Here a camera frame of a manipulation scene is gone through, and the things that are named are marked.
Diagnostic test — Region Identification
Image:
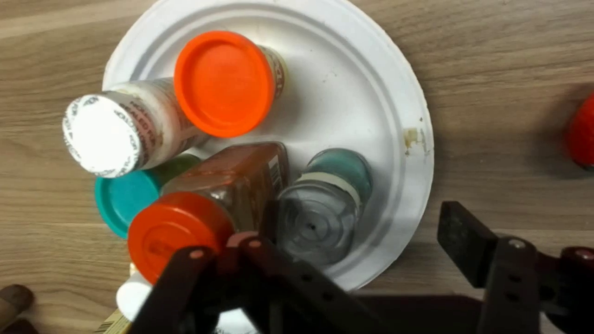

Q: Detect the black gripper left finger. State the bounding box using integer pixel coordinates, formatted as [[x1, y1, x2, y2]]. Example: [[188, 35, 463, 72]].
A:
[[128, 196, 398, 334]]

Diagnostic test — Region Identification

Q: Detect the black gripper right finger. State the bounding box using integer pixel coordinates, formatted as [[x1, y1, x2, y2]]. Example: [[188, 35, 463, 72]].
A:
[[437, 200, 594, 334]]

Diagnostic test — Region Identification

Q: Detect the white-capped blue-label bottle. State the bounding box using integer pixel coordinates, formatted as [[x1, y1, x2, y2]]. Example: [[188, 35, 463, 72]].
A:
[[216, 306, 260, 334]]

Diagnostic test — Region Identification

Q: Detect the orange-capped brown spice bottle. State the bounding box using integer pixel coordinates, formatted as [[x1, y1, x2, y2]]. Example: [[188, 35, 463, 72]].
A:
[[127, 140, 292, 287]]

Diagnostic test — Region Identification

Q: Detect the green-label tin can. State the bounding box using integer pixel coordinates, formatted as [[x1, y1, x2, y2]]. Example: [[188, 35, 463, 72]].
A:
[[273, 146, 377, 268]]

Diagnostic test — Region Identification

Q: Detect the white-capped green-label bottle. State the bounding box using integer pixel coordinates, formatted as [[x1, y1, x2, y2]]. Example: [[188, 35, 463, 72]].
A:
[[115, 274, 154, 322]]

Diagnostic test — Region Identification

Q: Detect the teal-lidded yellow dough tub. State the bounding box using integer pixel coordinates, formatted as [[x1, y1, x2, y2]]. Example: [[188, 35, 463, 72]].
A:
[[91, 153, 203, 241]]

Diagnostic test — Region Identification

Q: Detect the orange ball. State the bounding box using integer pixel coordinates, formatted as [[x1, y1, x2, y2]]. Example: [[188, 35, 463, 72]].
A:
[[565, 90, 594, 170]]

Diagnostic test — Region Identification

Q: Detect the orange-lidded yellow dough tub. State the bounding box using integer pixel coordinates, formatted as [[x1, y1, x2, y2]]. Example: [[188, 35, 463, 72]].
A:
[[173, 27, 288, 140]]

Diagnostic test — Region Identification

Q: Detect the white pill bottle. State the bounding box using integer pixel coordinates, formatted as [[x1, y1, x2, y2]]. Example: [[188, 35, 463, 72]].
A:
[[60, 75, 210, 179]]

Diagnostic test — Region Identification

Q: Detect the open yellow cardboard box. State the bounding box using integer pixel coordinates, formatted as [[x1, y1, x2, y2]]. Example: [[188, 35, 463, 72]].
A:
[[95, 307, 134, 334]]

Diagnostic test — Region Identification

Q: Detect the white paper plate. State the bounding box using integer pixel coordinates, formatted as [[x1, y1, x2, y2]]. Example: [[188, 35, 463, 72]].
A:
[[101, 0, 437, 293]]

